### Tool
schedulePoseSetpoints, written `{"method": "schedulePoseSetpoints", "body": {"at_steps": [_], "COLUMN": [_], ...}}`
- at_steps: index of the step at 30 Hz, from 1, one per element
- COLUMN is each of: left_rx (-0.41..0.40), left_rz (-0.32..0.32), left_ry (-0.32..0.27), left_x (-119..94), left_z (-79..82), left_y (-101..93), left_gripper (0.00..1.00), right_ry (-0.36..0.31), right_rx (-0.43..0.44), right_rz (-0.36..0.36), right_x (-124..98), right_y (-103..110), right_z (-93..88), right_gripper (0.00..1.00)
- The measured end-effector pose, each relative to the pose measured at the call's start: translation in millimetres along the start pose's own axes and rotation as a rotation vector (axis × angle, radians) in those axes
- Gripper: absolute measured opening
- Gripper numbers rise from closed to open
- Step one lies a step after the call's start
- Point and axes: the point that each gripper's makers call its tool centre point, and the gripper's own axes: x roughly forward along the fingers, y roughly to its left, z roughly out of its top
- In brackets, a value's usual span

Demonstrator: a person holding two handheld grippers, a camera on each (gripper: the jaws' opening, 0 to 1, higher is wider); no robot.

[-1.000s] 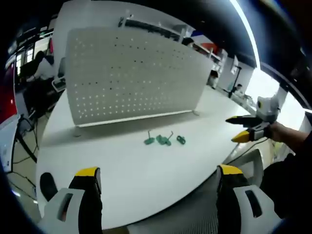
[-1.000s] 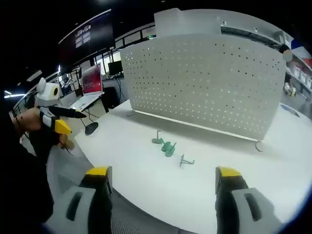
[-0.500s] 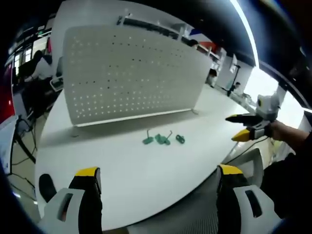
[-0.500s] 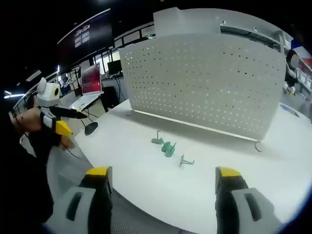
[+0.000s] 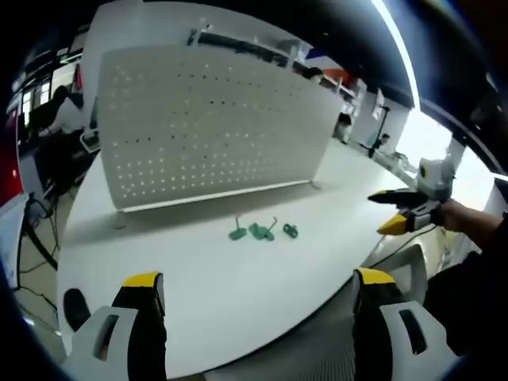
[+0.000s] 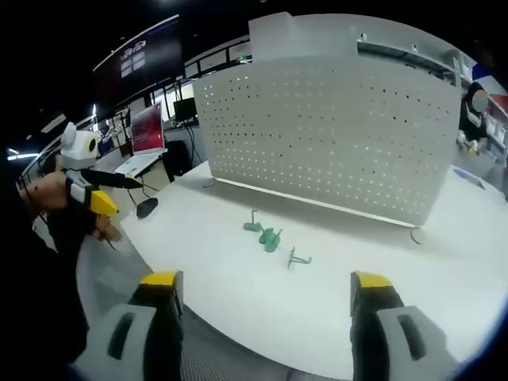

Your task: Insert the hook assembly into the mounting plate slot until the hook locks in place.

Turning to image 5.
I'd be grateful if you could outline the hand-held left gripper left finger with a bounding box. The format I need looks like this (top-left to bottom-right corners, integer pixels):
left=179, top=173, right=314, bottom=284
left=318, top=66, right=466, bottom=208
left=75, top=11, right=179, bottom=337
left=59, top=271, right=168, bottom=381

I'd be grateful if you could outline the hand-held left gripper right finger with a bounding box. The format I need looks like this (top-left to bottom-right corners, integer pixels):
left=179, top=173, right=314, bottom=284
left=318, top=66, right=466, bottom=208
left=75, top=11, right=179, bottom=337
left=351, top=267, right=464, bottom=381

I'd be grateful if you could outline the green hook assembly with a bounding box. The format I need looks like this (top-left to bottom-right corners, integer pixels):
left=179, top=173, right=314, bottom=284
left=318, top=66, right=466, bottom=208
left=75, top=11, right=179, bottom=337
left=248, top=215, right=278, bottom=243
left=227, top=215, right=249, bottom=242

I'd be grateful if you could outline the white perforated mounting plate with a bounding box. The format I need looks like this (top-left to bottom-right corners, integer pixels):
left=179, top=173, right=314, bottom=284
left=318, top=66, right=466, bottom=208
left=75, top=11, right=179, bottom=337
left=96, top=42, right=344, bottom=216

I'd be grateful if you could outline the white chair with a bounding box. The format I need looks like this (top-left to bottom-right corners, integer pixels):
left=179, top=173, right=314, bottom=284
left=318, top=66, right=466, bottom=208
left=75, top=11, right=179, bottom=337
left=368, top=242, right=429, bottom=307

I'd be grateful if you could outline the black round table grommet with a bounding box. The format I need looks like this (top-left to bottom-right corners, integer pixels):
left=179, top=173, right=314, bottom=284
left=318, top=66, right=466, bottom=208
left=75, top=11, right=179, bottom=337
left=63, top=288, right=93, bottom=331

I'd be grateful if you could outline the black stand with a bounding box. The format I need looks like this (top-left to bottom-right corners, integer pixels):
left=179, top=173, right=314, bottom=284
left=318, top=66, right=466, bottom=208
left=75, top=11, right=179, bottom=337
left=368, top=103, right=393, bottom=160

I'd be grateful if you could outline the person's dark clothing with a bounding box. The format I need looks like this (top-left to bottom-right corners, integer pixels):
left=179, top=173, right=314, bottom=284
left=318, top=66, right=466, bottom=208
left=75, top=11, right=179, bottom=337
left=423, top=248, right=508, bottom=358

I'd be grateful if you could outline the ceiling light strip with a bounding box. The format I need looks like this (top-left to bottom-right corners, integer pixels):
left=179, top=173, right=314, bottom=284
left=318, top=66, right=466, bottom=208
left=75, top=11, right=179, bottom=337
left=371, top=0, right=422, bottom=113

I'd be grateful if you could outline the black floor cable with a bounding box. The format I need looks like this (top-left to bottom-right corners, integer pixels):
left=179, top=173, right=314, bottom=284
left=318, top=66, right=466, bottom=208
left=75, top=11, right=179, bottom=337
left=15, top=192, right=64, bottom=275

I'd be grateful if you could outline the black rail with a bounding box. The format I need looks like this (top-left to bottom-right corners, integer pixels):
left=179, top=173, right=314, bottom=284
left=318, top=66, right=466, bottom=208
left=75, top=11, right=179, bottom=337
left=186, top=24, right=288, bottom=67

